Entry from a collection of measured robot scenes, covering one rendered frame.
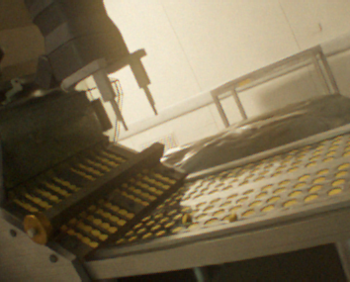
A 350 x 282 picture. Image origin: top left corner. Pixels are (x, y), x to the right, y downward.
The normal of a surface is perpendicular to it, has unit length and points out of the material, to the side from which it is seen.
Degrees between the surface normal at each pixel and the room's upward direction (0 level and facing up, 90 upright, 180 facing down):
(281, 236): 90
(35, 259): 90
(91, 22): 87
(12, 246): 90
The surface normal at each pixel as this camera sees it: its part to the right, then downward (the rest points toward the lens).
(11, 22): 0.89, 0.18
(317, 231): -0.46, 0.32
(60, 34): -0.58, 0.00
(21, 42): 0.79, -0.28
